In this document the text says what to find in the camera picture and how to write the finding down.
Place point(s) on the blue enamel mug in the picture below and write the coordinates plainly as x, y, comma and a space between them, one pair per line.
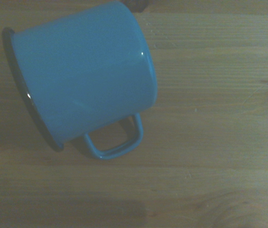
84, 78

